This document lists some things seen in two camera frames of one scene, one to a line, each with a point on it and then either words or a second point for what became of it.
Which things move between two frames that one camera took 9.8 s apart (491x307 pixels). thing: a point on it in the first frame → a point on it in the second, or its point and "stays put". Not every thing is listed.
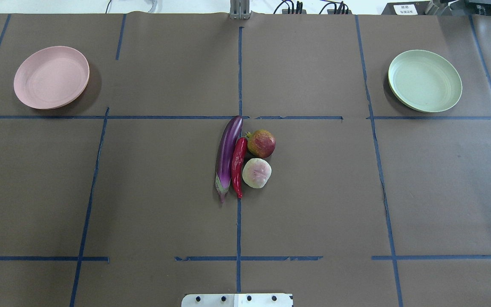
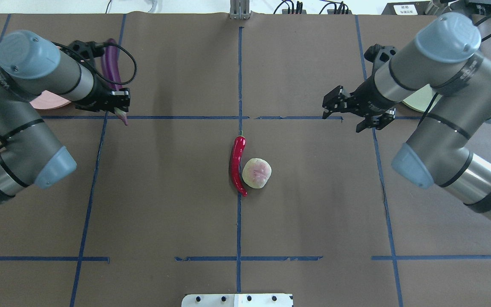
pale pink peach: [256, 172] stays put
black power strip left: [285, 11] stays put
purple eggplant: [231, 133] → [111, 67]
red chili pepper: [238, 157] stays put
